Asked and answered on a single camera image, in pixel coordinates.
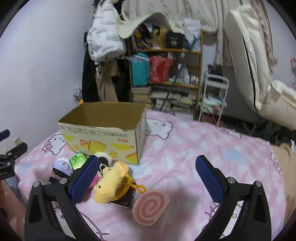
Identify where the pink swirl roll plush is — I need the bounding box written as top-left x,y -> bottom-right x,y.
132,189 -> 170,226

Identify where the yellow dog plush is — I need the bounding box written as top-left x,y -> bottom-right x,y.
93,162 -> 147,204

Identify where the wooden bookshelf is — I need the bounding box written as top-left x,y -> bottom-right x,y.
126,27 -> 203,120

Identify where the wall socket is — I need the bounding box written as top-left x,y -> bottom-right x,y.
14,137 -> 22,146

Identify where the teal bag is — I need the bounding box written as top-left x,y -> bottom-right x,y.
130,52 -> 151,87

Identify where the white rolling cart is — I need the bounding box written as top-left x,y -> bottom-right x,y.
198,73 -> 229,126

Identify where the black box with number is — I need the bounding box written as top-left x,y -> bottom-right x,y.
166,32 -> 183,49

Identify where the white puffer jacket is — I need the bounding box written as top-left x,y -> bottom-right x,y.
86,1 -> 126,64

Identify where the stack of books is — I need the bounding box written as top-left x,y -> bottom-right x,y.
131,86 -> 154,109

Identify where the cream folded mattress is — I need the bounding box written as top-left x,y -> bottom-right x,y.
223,4 -> 295,131

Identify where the red gift bag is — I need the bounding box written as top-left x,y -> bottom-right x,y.
150,55 -> 174,83

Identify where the pink plush toy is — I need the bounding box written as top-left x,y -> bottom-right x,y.
89,171 -> 102,188

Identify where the green broom stick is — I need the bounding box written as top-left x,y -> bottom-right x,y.
160,34 -> 200,112

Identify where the cardboard box with yellow print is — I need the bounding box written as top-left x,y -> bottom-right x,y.
58,102 -> 147,165

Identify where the purple haired doll plush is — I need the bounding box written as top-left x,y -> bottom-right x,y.
49,157 -> 73,184

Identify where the green tissue pack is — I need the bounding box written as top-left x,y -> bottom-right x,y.
69,152 -> 87,170

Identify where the black white fluffy plush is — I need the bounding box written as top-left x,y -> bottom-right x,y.
94,152 -> 114,167

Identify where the black face tissue pack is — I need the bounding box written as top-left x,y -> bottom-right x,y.
111,187 -> 135,209

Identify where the pink hello kitty bedsheet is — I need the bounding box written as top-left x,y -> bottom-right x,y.
14,108 -> 289,241

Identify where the plastic snack bag on floor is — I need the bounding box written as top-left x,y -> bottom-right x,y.
71,85 -> 83,104

